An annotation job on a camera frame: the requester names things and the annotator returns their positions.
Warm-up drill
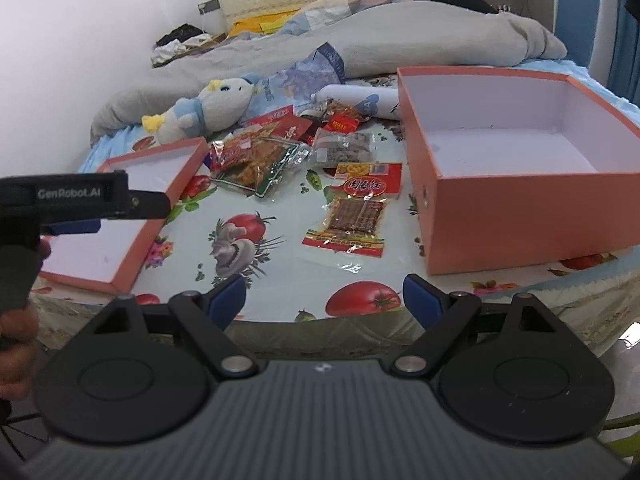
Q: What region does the dark red sachet packet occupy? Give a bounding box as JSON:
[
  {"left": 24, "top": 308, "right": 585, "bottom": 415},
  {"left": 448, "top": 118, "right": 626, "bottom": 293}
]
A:
[{"left": 244, "top": 105, "right": 314, "bottom": 141}]

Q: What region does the wooden nightstand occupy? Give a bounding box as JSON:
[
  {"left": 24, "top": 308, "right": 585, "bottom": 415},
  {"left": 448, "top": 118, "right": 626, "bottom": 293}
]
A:
[{"left": 150, "top": 32, "right": 227, "bottom": 68}]

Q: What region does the blue curtain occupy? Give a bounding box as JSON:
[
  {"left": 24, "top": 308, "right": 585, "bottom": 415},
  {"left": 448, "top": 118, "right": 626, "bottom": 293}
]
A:
[{"left": 608, "top": 0, "right": 640, "bottom": 105}]

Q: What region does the green orange chicken snack packet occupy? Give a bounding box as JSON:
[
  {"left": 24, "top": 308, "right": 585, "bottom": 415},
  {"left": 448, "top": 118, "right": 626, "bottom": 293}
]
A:
[{"left": 209, "top": 132, "right": 311, "bottom": 198}]

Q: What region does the grey transparent snack packet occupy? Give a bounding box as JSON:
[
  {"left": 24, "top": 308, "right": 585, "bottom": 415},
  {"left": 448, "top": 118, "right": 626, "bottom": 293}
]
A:
[{"left": 311, "top": 129, "right": 375, "bottom": 168}]

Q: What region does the yellow pillow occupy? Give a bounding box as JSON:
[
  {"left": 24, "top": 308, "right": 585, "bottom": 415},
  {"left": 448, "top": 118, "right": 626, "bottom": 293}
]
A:
[{"left": 228, "top": 9, "right": 298, "bottom": 37}]

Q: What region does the red brown tofu snack packet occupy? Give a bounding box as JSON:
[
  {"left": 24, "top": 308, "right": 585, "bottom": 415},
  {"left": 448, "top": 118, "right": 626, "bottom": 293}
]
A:
[{"left": 302, "top": 162, "right": 402, "bottom": 258}]

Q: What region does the white blue plush duck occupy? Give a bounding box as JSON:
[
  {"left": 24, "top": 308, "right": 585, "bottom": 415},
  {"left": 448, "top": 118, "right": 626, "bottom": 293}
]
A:
[{"left": 141, "top": 74, "right": 259, "bottom": 145}]

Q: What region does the small red shiny snack packet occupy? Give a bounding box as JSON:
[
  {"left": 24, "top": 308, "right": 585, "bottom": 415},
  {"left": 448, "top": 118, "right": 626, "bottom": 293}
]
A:
[{"left": 321, "top": 101, "right": 370, "bottom": 133}]

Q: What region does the blue chair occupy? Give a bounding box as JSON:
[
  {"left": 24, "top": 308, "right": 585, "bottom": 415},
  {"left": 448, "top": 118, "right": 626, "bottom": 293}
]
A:
[{"left": 554, "top": 0, "right": 600, "bottom": 67}]

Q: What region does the orange shoe box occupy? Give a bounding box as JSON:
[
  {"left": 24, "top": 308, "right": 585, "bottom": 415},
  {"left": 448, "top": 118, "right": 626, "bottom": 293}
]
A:
[{"left": 398, "top": 66, "right": 639, "bottom": 275}]

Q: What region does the fruit print tablecloth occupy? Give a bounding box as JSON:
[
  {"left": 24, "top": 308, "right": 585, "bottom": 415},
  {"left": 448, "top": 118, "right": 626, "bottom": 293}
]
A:
[{"left": 32, "top": 75, "right": 639, "bottom": 354}]

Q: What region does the orange shoe box lid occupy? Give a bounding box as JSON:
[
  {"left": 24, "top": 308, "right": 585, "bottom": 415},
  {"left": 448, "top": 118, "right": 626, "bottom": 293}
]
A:
[{"left": 38, "top": 135, "right": 211, "bottom": 296}]

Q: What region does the person's left hand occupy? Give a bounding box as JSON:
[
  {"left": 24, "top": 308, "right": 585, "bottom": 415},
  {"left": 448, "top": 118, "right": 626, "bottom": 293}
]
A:
[{"left": 1, "top": 240, "right": 51, "bottom": 401}]

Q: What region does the white spray bottle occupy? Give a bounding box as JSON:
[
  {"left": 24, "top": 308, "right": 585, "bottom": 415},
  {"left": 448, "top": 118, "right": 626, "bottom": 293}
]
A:
[{"left": 310, "top": 84, "right": 400, "bottom": 120}]

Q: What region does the grey duvet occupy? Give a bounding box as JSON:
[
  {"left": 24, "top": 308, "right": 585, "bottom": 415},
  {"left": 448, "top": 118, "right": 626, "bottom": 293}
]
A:
[{"left": 89, "top": 0, "right": 569, "bottom": 149}]

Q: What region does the blue purple snack bag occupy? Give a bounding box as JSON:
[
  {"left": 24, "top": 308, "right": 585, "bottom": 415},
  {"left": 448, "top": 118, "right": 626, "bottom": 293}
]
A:
[{"left": 257, "top": 42, "right": 346, "bottom": 104}]

